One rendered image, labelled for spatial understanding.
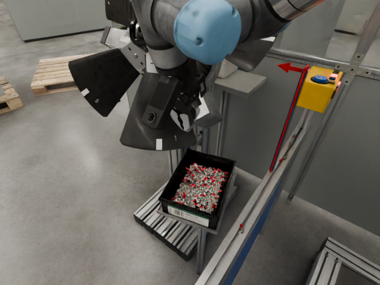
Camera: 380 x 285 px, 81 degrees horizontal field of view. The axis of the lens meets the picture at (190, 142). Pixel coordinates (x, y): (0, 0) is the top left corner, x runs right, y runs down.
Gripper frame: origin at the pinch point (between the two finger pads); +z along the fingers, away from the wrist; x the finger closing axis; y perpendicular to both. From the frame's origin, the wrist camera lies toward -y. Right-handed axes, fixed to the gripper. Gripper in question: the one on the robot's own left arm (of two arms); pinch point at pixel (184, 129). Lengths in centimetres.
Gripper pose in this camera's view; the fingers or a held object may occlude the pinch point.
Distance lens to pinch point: 58.7
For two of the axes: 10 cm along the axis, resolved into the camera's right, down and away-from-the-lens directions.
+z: 1.7, 5.8, 8.0
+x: -8.0, -3.9, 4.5
